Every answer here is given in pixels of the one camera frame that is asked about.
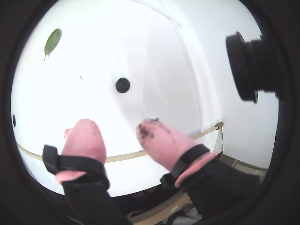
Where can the pink covered gripper finger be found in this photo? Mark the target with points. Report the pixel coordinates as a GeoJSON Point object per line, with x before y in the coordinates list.
{"type": "Point", "coordinates": [83, 145]}

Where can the pink stained gripper finger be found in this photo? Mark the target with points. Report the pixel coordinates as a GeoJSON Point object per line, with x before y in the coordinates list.
{"type": "Point", "coordinates": [164, 145]}

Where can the curved light wooden board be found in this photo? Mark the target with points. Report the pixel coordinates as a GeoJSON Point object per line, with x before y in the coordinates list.
{"type": "Point", "coordinates": [164, 207]}

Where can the round dark blueberry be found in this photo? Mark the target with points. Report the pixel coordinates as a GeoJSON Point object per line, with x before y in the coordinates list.
{"type": "Point", "coordinates": [122, 85]}

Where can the green leaf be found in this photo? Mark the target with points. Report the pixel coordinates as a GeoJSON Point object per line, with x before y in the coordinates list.
{"type": "Point", "coordinates": [53, 41]}

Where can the oval dark blueberry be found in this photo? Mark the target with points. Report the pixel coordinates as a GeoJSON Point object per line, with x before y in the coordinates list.
{"type": "Point", "coordinates": [14, 120]}

